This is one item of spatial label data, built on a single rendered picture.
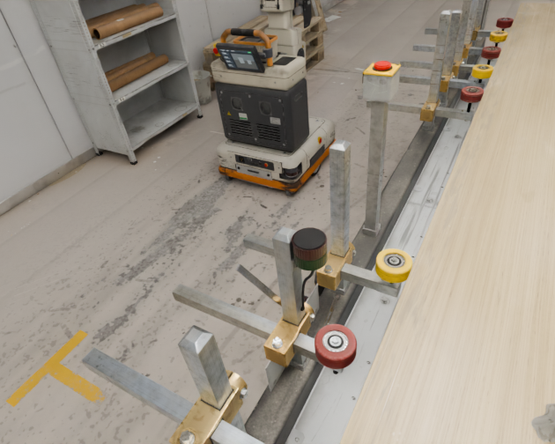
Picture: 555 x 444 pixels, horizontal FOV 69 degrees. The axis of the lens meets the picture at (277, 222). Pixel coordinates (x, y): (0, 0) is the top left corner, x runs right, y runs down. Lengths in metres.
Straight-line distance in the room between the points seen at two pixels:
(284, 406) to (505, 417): 0.44
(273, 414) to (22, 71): 2.90
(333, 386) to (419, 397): 0.35
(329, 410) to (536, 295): 0.52
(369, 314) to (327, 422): 0.33
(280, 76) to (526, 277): 1.73
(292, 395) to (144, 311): 1.34
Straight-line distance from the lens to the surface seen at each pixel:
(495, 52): 2.23
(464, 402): 0.79
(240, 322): 0.91
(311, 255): 0.68
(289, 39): 2.73
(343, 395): 1.07
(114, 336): 2.16
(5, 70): 3.33
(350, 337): 0.81
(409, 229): 1.48
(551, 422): 0.79
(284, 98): 2.40
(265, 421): 0.97
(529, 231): 1.12
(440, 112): 1.83
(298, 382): 1.00
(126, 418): 1.91
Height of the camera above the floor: 1.58
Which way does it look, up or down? 39 degrees down
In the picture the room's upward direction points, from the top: 7 degrees counter-clockwise
